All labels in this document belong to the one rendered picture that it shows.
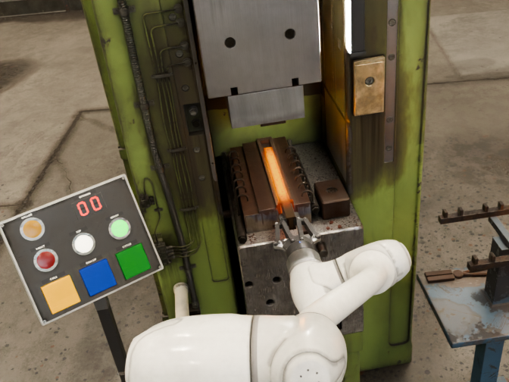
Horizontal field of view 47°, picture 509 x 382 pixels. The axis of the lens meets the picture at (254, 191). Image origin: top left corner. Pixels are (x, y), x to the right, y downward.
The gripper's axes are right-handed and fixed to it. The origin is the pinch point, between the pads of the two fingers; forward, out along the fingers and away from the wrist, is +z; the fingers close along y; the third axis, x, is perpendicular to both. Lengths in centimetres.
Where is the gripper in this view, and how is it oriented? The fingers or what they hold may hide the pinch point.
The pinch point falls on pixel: (288, 214)
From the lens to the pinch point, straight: 169.6
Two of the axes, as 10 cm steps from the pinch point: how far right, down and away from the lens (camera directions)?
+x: -1.0, -8.3, -5.5
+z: -1.4, -5.4, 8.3
